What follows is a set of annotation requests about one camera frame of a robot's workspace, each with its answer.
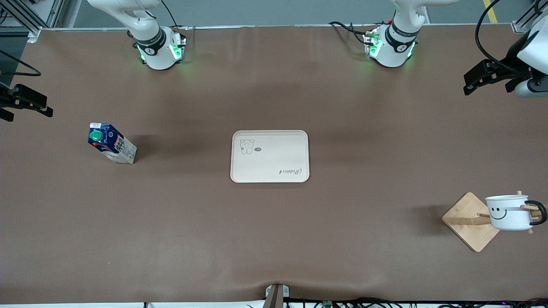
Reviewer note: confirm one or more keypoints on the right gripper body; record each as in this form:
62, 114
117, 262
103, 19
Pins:
5, 98

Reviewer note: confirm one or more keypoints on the blue Pascal milk carton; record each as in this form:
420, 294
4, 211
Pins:
113, 144

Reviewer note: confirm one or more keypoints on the white smiley face mug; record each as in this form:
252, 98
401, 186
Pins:
509, 214

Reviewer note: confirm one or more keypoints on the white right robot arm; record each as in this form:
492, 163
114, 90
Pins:
155, 45

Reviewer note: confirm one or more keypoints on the cream rabbit print tray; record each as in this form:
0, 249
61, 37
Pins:
269, 156

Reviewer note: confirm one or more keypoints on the wooden mug tree stand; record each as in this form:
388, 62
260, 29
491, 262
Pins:
464, 220

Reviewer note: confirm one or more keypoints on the aluminium frame profile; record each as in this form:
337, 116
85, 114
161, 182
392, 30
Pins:
25, 17
528, 19

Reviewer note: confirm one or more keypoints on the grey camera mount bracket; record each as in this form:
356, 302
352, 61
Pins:
276, 295

